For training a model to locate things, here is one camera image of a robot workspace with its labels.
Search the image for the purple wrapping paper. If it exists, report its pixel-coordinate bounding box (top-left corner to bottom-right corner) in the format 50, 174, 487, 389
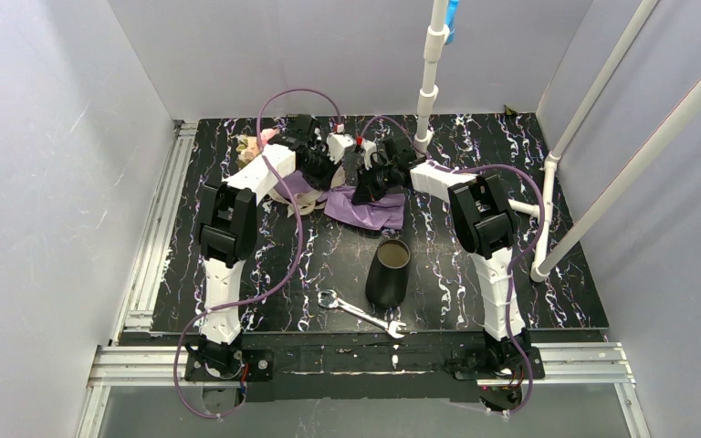
286, 168, 406, 231

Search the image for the cream ribbon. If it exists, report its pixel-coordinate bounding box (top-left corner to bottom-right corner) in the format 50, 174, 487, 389
268, 171, 326, 217

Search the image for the pink flower bunch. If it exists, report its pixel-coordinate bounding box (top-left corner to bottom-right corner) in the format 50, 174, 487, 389
235, 129, 280, 170

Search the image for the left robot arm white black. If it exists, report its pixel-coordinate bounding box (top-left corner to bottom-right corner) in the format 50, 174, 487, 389
195, 115, 355, 344

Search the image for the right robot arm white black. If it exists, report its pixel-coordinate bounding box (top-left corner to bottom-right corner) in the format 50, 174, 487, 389
351, 137, 525, 341

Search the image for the black vase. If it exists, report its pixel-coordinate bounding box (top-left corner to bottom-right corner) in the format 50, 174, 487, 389
365, 239, 411, 309

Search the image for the silver wrench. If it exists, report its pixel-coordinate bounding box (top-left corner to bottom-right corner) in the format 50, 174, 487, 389
318, 290, 406, 339

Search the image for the blue clip on pipe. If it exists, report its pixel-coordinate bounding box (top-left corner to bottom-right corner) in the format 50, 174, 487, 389
445, 0, 460, 45

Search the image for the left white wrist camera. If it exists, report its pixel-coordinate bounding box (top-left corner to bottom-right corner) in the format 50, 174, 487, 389
326, 123, 357, 164

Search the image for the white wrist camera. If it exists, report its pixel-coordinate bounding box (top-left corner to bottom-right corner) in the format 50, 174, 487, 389
326, 123, 357, 164
355, 137, 377, 171

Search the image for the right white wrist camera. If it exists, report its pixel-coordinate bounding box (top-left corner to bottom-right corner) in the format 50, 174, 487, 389
355, 137, 377, 171

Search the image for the white pvc pipe frame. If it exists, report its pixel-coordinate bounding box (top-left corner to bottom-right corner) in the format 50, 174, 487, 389
413, 0, 701, 284

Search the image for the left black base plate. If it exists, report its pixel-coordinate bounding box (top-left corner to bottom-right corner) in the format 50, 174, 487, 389
183, 349, 275, 383

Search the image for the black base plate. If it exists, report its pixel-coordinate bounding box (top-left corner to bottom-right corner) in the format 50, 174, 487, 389
183, 349, 275, 383
444, 344, 528, 381

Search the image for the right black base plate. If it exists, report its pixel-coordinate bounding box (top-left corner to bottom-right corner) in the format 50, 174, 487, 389
444, 344, 528, 381

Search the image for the aluminium rail frame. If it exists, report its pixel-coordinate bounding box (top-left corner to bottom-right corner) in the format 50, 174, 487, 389
78, 119, 649, 437

